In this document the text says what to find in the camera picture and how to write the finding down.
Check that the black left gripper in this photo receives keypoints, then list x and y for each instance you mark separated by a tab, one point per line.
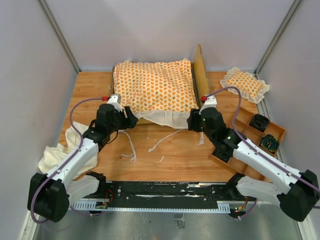
129	122

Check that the wooden pet bed frame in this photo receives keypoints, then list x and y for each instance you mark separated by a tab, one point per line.
200	80

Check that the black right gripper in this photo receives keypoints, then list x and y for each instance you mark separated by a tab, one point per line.
193	119

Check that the duck print small pillow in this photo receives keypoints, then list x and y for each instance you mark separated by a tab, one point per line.
249	87

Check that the dark rolled sock upper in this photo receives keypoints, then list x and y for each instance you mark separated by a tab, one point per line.
259	122

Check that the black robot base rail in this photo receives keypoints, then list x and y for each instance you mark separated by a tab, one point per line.
176	197

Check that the cream cloth pile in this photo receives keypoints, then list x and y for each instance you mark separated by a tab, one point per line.
54	155

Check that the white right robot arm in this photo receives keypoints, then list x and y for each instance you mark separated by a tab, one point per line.
272	175

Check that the dark rolled sock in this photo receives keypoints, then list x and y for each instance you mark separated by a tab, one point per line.
259	122
269	143

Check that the duck print bed cover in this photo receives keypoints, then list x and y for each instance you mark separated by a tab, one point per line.
155	92

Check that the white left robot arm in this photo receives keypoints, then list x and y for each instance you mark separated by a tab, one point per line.
65	175

